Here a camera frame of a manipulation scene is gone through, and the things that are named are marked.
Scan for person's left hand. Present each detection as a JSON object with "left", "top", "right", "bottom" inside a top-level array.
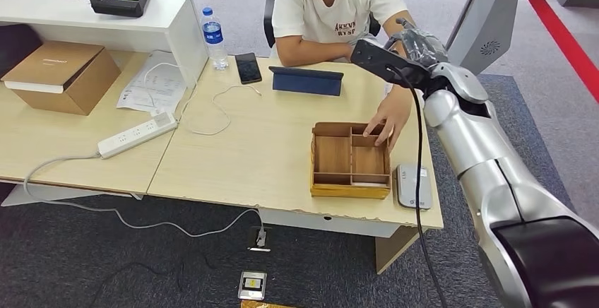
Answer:
[{"left": 362, "top": 94, "right": 414, "bottom": 153}]

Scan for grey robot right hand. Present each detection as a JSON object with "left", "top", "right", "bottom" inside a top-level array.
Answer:
[{"left": 384, "top": 18, "right": 450, "bottom": 69}]

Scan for wooden compartment tray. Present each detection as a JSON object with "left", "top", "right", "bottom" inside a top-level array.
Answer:
[{"left": 309, "top": 122, "right": 392, "bottom": 200}]

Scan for grey card reader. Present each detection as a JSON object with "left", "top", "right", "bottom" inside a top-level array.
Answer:
[{"left": 395, "top": 164, "right": 433, "bottom": 211}]

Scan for person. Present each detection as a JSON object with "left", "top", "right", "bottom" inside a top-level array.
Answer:
[{"left": 270, "top": 0, "right": 417, "bottom": 153}]

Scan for grey kiosk screen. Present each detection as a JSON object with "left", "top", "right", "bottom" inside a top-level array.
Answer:
[{"left": 444, "top": 0, "right": 560, "bottom": 76}]

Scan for blue tablet case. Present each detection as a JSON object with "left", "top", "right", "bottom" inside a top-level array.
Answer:
[{"left": 268, "top": 66, "right": 345, "bottom": 97}]

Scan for white desk apron panel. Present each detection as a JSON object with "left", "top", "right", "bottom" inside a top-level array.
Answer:
[{"left": 259, "top": 208, "right": 403, "bottom": 240}]

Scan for wooden desk leg panel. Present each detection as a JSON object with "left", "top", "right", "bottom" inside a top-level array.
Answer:
[{"left": 374, "top": 227, "right": 427, "bottom": 276}]

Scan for black smartphone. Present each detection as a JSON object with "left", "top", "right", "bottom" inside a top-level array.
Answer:
[{"left": 235, "top": 52, "right": 263, "bottom": 85}]

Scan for black office chair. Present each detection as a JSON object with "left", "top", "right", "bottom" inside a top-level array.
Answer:
[{"left": 263, "top": 0, "right": 382, "bottom": 49}]

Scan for floor plug outlet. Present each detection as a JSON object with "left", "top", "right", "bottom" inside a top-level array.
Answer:
[{"left": 247, "top": 227, "right": 273, "bottom": 254}]

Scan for clear plastic water bottle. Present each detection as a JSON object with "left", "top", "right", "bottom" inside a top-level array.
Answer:
[{"left": 201, "top": 7, "right": 230, "bottom": 71}]

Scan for silver floor socket box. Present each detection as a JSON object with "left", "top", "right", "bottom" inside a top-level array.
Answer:
[{"left": 237, "top": 271, "right": 268, "bottom": 302}]

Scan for yellow floor marker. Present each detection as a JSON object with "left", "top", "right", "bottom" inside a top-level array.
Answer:
[{"left": 239, "top": 300, "right": 293, "bottom": 308}]

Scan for printed paper sheets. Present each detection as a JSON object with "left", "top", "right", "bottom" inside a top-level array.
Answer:
[{"left": 116, "top": 50, "right": 188, "bottom": 117}]

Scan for white power strip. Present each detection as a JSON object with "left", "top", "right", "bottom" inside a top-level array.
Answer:
[{"left": 97, "top": 111, "right": 179, "bottom": 160}]

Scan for white shelf unit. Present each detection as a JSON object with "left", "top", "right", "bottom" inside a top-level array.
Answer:
[{"left": 0, "top": 0, "right": 209, "bottom": 92}]

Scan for brown cardboard box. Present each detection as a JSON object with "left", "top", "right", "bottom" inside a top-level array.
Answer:
[{"left": 0, "top": 40, "right": 121, "bottom": 117}]

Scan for white desk support panel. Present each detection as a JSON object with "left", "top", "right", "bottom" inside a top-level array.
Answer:
[{"left": 0, "top": 184, "right": 143, "bottom": 208}]

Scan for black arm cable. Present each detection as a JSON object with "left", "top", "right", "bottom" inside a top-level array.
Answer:
[{"left": 386, "top": 64, "right": 450, "bottom": 308}]

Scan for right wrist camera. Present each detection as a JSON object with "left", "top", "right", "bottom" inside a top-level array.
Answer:
[{"left": 350, "top": 39, "right": 432, "bottom": 93}]

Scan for white charging cable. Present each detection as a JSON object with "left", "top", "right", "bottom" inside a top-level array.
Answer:
[{"left": 189, "top": 84, "right": 263, "bottom": 137}]

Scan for thin white cable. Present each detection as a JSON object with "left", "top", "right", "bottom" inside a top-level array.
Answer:
[{"left": 142, "top": 61, "right": 198, "bottom": 121}]

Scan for black floor cable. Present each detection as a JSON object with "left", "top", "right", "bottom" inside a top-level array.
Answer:
[{"left": 88, "top": 249, "right": 244, "bottom": 308}]

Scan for grey power strip cord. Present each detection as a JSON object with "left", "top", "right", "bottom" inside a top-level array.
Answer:
[{"left": 22, "top": 153, "right": 268, "bottom": 251}]

